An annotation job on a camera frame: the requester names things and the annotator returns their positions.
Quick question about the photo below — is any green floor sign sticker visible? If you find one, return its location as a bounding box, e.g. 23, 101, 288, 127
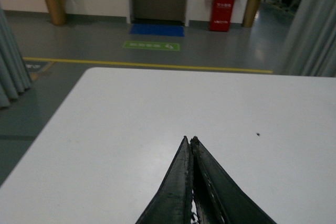
123, 40, 180, 51

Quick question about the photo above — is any blue floor mat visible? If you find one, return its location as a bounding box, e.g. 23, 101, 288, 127
129, 24, 184, 37

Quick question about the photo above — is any grey curtain right side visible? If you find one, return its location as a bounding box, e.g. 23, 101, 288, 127
279, 0, 335, 77

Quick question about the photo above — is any grey curtain left side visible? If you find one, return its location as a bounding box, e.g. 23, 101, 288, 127
1, 10, 32, 108

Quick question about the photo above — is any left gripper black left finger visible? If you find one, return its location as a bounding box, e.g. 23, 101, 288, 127
136, 136, 193, 223

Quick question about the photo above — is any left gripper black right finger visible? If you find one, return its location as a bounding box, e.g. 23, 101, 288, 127
191, 136, 275, 223

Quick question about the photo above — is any red fire extinguisher box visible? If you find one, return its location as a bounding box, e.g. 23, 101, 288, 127
209, 0, 235, 32

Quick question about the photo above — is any grey curtain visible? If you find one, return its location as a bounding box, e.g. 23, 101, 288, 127
279, 0, 335, 77
1, 10, 32, 108

